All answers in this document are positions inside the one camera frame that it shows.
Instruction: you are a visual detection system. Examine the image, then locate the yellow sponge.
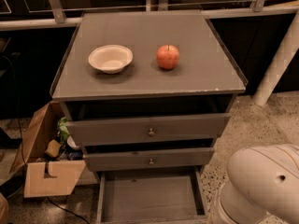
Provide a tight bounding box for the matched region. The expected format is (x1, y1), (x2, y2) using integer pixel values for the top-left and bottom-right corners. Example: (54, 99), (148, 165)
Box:
(45, 140), (61, 158)

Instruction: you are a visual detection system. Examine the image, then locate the grey middle drawer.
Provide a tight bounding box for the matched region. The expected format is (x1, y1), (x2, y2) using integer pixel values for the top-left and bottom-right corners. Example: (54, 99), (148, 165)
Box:
(84, 147), (215, 172)

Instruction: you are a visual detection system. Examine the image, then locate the metal window railing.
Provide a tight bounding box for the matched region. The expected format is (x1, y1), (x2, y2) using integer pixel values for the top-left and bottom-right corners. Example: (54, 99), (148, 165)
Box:
(0, 0), (299, 31)

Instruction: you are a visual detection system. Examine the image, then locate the grey wooden drawer cabinet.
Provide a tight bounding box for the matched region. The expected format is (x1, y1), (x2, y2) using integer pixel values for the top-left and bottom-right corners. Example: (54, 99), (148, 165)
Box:
(50, 10), (249, 175)

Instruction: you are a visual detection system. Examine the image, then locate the open cardboard box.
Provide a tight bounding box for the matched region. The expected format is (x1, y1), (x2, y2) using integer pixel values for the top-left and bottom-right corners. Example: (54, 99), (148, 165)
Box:
(9, 102), (98, 198)

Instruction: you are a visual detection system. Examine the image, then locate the green plastic bag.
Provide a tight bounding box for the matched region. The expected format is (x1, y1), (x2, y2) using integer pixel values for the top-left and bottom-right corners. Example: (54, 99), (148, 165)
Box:
(57, 117), (70, 145)

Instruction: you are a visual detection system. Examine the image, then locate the white paper bowl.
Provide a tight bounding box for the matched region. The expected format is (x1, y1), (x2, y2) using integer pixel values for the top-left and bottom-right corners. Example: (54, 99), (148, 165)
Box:
(88, 45), (133, 75)

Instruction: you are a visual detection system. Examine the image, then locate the grey bottom drawer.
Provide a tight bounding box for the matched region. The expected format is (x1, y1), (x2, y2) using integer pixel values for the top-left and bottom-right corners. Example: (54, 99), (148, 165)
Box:
(96, 166), (208, 224)

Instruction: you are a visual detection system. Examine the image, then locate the grey drawer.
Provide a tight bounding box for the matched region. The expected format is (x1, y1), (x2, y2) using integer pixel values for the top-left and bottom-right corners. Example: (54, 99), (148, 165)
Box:
(66, 113), (231, 147)
(96, 166), (208, 224)
(84, 147), (215, 172)

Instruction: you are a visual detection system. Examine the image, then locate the red apple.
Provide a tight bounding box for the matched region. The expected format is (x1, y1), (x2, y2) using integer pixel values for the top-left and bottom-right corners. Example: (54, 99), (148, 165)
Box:
(156, 45), (179, 70)

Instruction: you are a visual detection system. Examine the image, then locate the white slanted support pole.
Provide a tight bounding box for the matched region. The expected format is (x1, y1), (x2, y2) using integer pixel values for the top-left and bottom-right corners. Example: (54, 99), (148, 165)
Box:
(252, 11), (299, 106)

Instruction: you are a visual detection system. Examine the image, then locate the grey top drawer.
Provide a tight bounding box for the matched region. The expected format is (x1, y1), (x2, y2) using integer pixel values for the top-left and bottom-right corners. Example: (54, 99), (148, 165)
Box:
(66, 113), (231, 147)

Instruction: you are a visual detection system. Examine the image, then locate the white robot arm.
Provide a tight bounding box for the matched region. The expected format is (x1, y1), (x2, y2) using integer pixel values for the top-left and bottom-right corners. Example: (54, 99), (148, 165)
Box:
(208, 144), (299, 224)

